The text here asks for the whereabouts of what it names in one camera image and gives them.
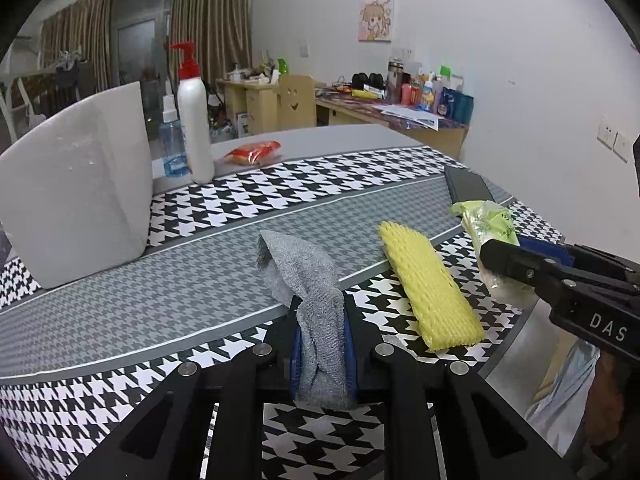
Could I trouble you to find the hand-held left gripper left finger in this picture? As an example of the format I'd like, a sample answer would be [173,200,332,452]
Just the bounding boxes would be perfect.
[75,295,306,480]

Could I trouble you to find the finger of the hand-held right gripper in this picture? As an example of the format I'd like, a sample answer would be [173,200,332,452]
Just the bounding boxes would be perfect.
[479,239,577,307]
[517,237,631,281]

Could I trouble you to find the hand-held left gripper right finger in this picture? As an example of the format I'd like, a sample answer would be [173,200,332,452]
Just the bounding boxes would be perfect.
[342,305,566,480]

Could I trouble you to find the white green plastic bag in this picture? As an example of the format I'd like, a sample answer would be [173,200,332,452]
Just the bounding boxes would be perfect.
[451,200,538,308]

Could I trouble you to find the grey knit cloth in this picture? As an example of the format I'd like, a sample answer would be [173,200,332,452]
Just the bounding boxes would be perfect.
[255,230,358,411]

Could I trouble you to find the yellow foam net sleeve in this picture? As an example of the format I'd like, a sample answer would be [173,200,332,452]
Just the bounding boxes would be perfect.
[377,221,485,352]

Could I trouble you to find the white foam box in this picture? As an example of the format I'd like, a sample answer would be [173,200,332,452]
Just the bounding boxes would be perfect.
[0,81,153,290]

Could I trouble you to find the person's right hand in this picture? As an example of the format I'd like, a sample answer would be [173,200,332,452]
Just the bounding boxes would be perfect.
[582,347,631,441]

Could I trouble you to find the black smartphone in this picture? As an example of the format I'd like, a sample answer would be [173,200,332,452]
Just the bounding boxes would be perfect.
[444,165,493,200]

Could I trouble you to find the houndstooth tablecloth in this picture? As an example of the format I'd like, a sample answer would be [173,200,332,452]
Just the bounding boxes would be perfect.
[0,124,568,480]

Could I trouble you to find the wooden desk with printed cover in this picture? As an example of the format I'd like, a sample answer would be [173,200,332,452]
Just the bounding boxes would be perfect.
[315,87,470,161]

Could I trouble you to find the printed papers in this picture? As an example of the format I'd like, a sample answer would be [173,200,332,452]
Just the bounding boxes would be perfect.
[380,104,443,132]

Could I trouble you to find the group of toiletry bottles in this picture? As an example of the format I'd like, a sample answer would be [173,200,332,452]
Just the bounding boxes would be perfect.
[385,57,473,121]

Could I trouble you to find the red snack packet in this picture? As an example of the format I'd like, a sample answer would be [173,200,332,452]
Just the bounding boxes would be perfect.
[223,140,282,167]

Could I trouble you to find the black headphones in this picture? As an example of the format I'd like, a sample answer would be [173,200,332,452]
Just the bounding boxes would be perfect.
[351,72,386,90]

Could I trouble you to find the blue spray bottle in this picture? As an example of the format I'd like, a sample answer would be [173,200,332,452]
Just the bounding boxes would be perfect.
[159,97,193,178]

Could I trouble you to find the white pump bottle red cap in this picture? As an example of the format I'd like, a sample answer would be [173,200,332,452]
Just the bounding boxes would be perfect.
[170,41,216,185]

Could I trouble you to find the wooden desk with drawers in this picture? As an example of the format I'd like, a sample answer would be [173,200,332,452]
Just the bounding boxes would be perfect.
[216,77,281,136]

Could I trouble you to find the wooden smiley chair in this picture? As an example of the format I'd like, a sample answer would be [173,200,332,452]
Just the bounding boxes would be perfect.
[277,74,317,128]

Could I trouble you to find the brown curtain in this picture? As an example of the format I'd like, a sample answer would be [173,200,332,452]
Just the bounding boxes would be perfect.
[40,0,113,91]
[169,0,253,96]

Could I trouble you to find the glass balcony door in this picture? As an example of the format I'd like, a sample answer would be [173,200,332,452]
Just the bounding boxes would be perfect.
[111,0,176,92]

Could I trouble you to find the hanging dark clothes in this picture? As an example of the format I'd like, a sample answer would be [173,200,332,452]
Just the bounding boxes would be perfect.
[55,52,83,86]

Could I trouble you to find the white metal bunk bed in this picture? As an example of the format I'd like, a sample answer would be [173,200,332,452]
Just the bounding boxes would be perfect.
[0,35,96,136]

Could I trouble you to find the white double wall socket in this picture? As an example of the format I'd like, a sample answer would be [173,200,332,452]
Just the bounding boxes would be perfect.
[597,117,633,163]

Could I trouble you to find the cartoon wall poster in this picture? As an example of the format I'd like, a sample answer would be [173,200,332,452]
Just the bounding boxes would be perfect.
[357,0,396,42]

